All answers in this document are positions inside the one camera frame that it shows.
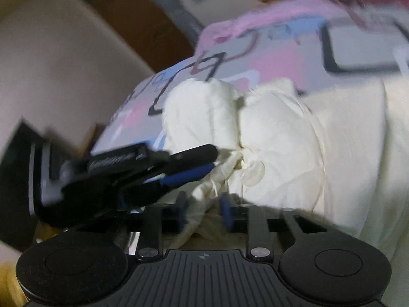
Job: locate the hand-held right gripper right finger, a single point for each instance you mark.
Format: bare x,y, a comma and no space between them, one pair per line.
225,213

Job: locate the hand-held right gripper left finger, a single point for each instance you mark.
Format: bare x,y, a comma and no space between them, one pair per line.
182,213

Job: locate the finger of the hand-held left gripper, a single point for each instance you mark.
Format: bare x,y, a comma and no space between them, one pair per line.
185,176
195,156

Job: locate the cream quilted jacket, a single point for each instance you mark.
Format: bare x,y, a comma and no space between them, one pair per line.
281,150

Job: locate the yellow cloth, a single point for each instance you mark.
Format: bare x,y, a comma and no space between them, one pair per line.
9,284

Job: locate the patterned grey pink bed sheet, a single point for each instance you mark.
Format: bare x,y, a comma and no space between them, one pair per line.
281,54

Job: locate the grey curtain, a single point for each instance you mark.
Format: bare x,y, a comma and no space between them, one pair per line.
185,22

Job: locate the brown wooden door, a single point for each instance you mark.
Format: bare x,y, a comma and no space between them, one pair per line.
134,22

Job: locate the pink blanket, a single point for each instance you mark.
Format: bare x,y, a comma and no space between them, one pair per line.
271,14

